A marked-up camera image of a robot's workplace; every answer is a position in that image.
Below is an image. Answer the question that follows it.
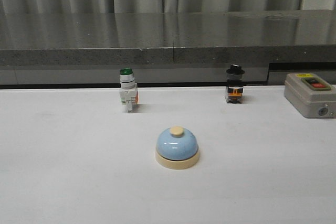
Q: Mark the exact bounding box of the grey push button box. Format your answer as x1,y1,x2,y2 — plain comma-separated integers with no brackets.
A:
284,73,335,119

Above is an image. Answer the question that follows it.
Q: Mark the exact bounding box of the blue cream call bell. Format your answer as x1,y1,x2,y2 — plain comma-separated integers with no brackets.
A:
155,126,200,169

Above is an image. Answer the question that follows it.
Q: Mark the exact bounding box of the grey stone counter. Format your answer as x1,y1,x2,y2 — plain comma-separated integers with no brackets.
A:
1,10,335,88

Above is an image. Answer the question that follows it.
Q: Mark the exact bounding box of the black rotary selector switch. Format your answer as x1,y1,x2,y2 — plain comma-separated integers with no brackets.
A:
225,64,245,103

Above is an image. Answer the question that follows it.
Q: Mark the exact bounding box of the green push button switch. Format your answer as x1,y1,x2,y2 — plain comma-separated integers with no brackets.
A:
119,68,139,113

